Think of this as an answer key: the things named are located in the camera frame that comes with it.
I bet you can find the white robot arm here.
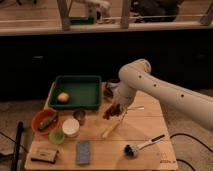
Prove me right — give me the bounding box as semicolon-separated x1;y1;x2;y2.
114;59;213;132

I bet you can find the metal fork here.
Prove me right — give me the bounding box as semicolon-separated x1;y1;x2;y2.
127;106;145;111

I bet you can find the dark bowl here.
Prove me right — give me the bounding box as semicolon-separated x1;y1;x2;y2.
103;79;120;98

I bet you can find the yellow stick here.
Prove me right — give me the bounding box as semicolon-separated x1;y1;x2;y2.
102;121;119;139

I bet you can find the green plastic tray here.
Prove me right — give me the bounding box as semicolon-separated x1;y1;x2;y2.
48;75;102;110

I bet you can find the small metal cup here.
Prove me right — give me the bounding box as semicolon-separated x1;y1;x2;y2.
73;110;86;125

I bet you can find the black white dish brush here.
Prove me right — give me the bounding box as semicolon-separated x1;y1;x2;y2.
124;134;165;157

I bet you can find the white round lid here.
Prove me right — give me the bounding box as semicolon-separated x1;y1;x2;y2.
62;118;80;137

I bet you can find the yellow round fruit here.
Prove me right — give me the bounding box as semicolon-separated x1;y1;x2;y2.
57;92;70;103

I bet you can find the blue sponge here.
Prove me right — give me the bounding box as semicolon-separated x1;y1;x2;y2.
76;140;90;165

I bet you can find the small green cup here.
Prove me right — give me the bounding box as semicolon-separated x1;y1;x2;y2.
49;128;65;144

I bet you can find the green toy vegetable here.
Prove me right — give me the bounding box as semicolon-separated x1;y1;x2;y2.
38;113;58;131

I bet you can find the orange plastic bowl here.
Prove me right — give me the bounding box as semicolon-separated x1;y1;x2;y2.
31;108;59;136

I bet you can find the wooden block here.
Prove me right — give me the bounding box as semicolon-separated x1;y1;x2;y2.
30;147;59;164

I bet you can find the black stand left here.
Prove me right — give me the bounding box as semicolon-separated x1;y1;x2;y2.
11;122;24;171

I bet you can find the black cable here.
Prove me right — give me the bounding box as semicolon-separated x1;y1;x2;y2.
169;132;213;171

